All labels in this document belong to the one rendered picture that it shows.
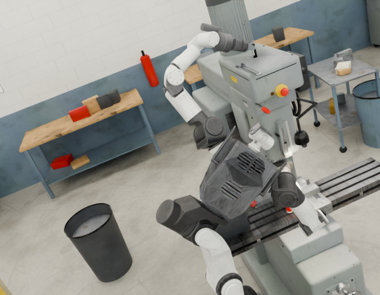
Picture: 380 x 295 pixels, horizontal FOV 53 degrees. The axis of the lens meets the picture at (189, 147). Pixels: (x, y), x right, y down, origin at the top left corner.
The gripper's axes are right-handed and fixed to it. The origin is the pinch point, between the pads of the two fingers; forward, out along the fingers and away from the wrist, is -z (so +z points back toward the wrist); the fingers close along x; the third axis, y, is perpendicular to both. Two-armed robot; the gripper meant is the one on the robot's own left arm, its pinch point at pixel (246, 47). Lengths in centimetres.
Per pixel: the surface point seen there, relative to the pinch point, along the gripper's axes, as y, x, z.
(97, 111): -104, -386, -35
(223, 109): -38, -39, -20
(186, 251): -190, -126, -63
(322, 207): -79, 22, -56
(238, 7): 19.6, -14.4, -1.0
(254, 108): -29.0, 9.3, -5.4
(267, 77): -12.8, 20.2, -0.4
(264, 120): -35.1, 7.2, -15.0
